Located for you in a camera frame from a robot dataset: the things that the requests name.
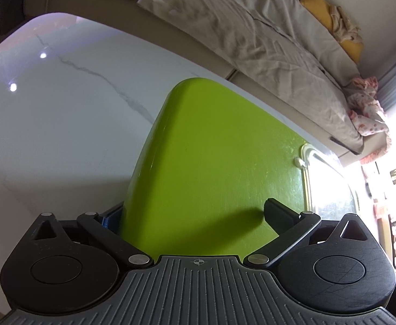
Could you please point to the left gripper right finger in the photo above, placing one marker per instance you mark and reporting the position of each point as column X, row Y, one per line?
column 336, row 267

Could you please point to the beige sofa with cover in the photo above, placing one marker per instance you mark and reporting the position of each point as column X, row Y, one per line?
column 276, row 48

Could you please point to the long mustard yellow pillow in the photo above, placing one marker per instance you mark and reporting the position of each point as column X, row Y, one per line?
column 320, row 10

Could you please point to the pink floral blanket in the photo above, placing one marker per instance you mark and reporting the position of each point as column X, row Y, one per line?
column 365, row 111

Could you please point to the clear plastic container lid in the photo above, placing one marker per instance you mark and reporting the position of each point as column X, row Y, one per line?
column 327, row 192

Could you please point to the lime green cutting board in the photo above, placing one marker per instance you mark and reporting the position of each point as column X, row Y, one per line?
column 209, row 163

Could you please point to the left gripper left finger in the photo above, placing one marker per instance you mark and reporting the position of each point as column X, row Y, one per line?
column 64, row 267

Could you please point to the beige garment on sofa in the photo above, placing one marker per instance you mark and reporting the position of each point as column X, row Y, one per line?
column 342, row 26

